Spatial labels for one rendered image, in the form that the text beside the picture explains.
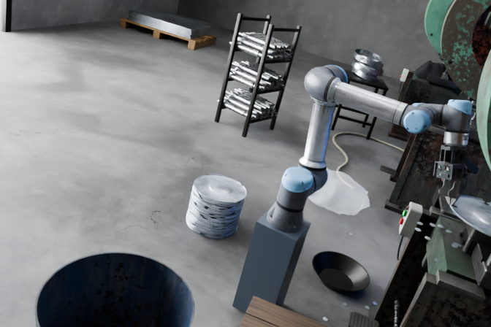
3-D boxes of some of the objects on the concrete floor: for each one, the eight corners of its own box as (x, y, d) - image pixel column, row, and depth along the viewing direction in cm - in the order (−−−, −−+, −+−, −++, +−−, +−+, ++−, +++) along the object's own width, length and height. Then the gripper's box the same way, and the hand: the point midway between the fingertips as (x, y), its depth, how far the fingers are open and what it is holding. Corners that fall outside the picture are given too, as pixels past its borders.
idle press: (377, 139, 459) (445, -42, 392) (378, 113, 549) (433, -37, 482) (535, 188, 433) (637, 4, 366) (508, 153, 522) (587, 0, 456)
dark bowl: (302, 285, 223) (307, 274, 221) (314, 254, 250) (318, 244, 248) (362, 311, 217) (367, 299, 214) (367, 275, 244) (371, 265, 241)
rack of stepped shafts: (248, 139, 379) (277, 26, 343) (209, 118, 402) (232, 10, 366) (277, 131, 412) (306, 28, 376) (239, 112, 435) (263, 13, 399)
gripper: (434, 143, 157) (427, 203, 160) (457, 147, 149) (450, 209, 152) (450, 143, 161) (443, 201, 164) (473, 147, 154) (466, 207, 156)
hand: (451, 201), depth 159 cm, fingers closed
